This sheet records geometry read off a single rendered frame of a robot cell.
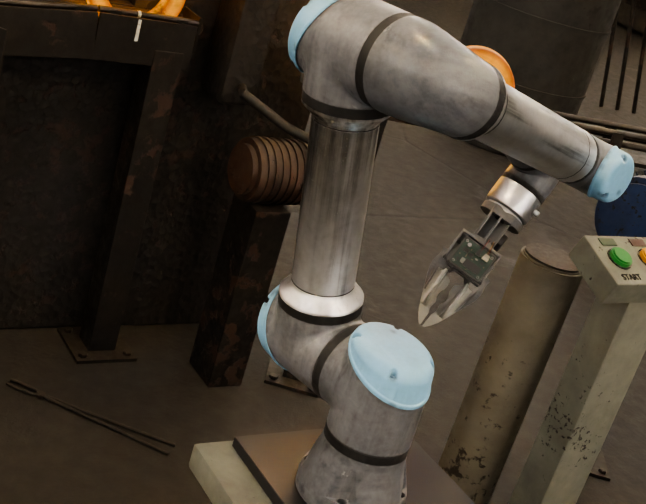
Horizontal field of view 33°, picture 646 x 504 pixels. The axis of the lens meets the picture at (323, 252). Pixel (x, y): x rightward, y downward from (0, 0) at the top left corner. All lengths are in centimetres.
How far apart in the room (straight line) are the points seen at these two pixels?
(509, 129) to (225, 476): 60
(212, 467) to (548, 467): 74
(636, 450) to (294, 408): 83
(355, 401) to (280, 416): 86
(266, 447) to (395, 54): 61
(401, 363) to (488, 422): 72
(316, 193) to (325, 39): 20
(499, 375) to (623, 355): 24
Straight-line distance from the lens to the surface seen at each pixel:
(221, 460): 152
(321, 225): 136
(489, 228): 164
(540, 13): 446
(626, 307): 187
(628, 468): 254
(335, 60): 125
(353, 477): 142
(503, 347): 201
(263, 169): 203
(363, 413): 137
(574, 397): 196
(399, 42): 120
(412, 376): 136
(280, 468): 150
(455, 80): 120
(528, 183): 165
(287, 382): 233
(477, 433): 209
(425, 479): 158
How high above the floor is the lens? 116
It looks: 22 degrees down
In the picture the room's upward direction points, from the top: 17 degrees clockwise
